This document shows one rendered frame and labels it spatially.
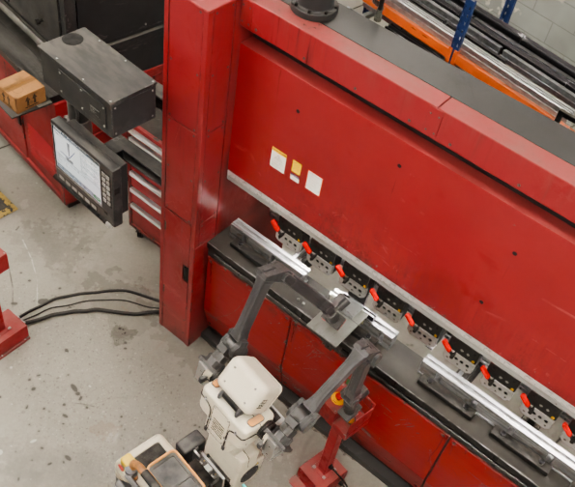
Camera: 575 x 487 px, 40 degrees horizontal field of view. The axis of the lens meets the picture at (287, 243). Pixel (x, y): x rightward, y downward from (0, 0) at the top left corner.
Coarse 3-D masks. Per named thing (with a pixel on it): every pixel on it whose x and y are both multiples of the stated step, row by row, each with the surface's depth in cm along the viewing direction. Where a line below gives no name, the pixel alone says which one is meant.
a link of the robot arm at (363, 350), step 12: (360, 348) 314; (372, 348) 319; (348, 360) 315; (360, 360) 314; (336, 372) 315; (348, 372) 314; (324, 384) 315; (336, 384) 314; (312, 396) 315; (324, 396) 314; (312, 408) 314; (312, 420) 313
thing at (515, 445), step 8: (496, 432) 362; (496, 440) 363; (504, 440) 360; (512, 440) 361; (512, 448) 358; (520, 448) 358; (528, 448) 359; (520, 456) 358; (528, 456) 356; (536, 456) 357; (536, 464) 354; (544, 464) 355; (544, 472) 352
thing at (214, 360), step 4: (216, 352) 332; (200, 356) 333; (204, 356) 336; (208, 356) 333; (212, 356) 331; (216, 356) 331; (220, 356) 331; (204, 360) 331; (208, 360) 331; (212, 360) 330; (216, 360) 330; (220, 360) 331; (224, 360) 332; (208, 364) 330; (212, 364) 330; (216, 364) 330; (220, 364) 331; (224, 364) 335; (212, 368) 329; (216, 368) 331; (212, 372) 329
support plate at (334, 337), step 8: (320, 312) 383; (360, 312) 387; (312, 320) 380; (320, 320) 380; (360, 320) 384; (312, 328) 377; (320, 328) 377; (328, 328) 378; (344, 328) 379; (352, 328) 380; (328, 336) 374; (336, 336) 375; (344, 336) 376; (336, 344) 372
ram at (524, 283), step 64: (256, 64) 340; (256, 128) 363; (320, 128) 336; (384, 128) 314; (320, 192) 358; (384, 192) 332; (448, 192) 308; (512, 192) 298; (384, 256) 353; (448, 256) 327; (512, 256) 305; (448, 320) 347; (512, 320) 322
